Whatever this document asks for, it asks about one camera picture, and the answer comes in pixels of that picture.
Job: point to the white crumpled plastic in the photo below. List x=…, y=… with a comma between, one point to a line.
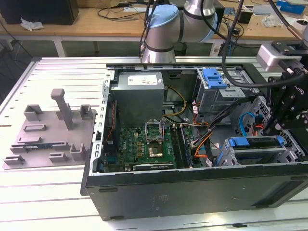
x=31, y=25

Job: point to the blue drive latch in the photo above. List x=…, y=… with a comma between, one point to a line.
x=214, y=81

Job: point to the wooden desk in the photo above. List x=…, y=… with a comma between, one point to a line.
x=96, y=26

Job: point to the black waste bin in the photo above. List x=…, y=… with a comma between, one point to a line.
x=180, y=49

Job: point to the grey disk bay cage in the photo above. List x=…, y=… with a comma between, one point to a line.
x=228, y=156

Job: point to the white paper label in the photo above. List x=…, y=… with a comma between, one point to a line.
x=216, y=50

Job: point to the installed blue RAM stick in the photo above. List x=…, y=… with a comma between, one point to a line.
x=187, y=146

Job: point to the grey parts rack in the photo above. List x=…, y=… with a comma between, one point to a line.
x=48, y=154

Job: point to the grey power supply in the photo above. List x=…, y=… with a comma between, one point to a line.
x=137, y=103

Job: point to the black graphics card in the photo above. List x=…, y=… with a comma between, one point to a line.
x=154, y=166

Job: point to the green motherboard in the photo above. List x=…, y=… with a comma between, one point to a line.
x=130, y=144

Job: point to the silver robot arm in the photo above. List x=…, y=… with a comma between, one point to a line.
x=163, y=36

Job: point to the loose blue RAM stick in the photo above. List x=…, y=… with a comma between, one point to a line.
x=36, y=146

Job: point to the grey flat box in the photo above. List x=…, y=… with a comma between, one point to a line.
x=264, y=10

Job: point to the black PC case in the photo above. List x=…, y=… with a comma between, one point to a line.
x=168, y=192

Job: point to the hard disk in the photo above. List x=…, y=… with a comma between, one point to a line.
x=240, y=142

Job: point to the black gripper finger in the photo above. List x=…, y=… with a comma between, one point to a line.
x=270, y=113
x=296, y=120

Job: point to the clear plastic bags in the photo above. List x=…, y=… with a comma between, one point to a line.
x=272, y=20

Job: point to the large black box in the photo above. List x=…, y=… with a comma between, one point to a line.
x=36, y=12

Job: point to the black RAM slot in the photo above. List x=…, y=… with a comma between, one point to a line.
x=179, y=144
x=175, y=144
x=183, y=144

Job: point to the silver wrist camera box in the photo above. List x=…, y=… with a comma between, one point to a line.
x=268, y=57

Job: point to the blue cardboard box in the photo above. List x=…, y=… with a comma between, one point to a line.
x=291, y=7

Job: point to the small black box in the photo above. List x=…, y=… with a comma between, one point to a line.
x=247, y=17

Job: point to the metal drive cage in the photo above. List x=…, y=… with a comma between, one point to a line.
x=216, y=101

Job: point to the CPU socket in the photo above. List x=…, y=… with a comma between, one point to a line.
x=156, y=151

